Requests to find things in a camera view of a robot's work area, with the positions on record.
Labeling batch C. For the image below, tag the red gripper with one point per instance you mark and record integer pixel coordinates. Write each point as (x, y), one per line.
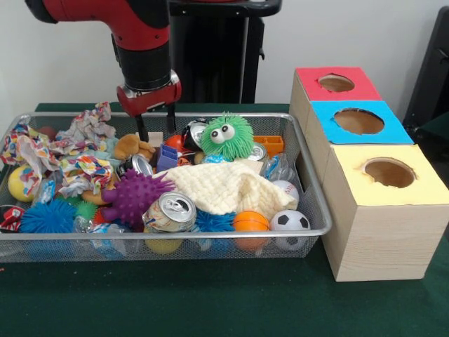
(147, 98)

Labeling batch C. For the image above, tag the tan plush toy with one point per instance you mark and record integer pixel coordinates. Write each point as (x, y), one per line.
(133, 147)

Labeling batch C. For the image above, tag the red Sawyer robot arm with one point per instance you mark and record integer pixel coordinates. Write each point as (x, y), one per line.
(140, 35)

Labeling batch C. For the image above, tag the clear mesh bin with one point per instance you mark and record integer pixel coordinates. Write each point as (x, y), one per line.
(319, 210)

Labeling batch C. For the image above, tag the wooden box with three holes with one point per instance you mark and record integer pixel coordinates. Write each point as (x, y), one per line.
(379, 239)

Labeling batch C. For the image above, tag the green fuzzy toy with eyes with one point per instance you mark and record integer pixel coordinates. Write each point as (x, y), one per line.
(228, 146)

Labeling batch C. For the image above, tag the purple spiky ball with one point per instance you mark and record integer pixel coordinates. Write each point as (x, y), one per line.
(137, 196)

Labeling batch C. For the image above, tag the colourful patterned cloth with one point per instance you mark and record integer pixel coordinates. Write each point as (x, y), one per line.
(81, 168)

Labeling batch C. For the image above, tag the crushed silver can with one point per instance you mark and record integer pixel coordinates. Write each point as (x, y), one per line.
(172, 210)

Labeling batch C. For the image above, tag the cream knitted cloth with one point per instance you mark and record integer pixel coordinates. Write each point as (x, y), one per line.
(224, 186)

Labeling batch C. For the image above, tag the orange toy block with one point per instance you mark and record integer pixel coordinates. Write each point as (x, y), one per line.
(270, 144)

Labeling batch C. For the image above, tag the small orange basketball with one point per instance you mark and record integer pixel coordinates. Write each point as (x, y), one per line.
(250, 221)

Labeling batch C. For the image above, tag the blue spiky ball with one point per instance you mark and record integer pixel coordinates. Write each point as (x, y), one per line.
(48, 217)

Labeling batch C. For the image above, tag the yellow ball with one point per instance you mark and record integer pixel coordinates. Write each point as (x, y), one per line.
(15, 184)

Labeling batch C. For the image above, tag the small soccer ball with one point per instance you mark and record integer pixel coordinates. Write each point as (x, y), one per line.
(290, 221)

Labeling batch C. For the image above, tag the black chair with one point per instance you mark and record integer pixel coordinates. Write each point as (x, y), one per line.
(435, 77)

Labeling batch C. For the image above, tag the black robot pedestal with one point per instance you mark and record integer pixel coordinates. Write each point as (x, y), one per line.
(217, 56)

